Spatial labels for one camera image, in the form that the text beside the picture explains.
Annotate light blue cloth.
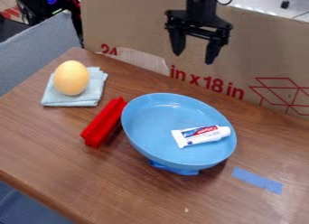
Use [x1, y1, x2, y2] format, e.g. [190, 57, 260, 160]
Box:
[42, 67, 109, 107]

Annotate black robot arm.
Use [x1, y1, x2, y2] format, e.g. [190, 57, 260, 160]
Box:
[166, 0, 233, 65]

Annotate red plastic block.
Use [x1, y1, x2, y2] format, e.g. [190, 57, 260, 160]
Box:
[81, 97, 127, 149]

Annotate blue round plate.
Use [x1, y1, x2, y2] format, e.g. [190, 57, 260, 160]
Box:
[121, 93, 237, 171]

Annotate blue tape strip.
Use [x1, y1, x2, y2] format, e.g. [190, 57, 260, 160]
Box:
[232, 167, 283, 194]

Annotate white toothpaste tube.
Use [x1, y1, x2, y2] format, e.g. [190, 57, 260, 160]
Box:
[172, 126, 232, 148]

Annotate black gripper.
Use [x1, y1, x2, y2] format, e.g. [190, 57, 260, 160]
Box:
[166, 10, 233, 65]

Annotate brown cardboard box panel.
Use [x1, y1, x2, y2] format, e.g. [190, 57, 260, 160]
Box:
[81, 0, 309, 119]

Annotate black chair caster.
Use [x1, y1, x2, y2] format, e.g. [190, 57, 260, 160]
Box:
[281, 1, 291, 9]

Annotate grey chair back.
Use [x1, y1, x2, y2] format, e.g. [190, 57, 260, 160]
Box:
[0, 11, 81, 96]

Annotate blue object under plate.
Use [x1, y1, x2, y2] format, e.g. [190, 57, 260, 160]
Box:
[149, 159, 200, 176]

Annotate black computer with lights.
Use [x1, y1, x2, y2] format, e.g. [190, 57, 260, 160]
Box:
[16, 0, 83, 42]

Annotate yellow egg-shaped ball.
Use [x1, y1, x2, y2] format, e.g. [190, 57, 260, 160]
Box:
[54, 61, 90, 96]

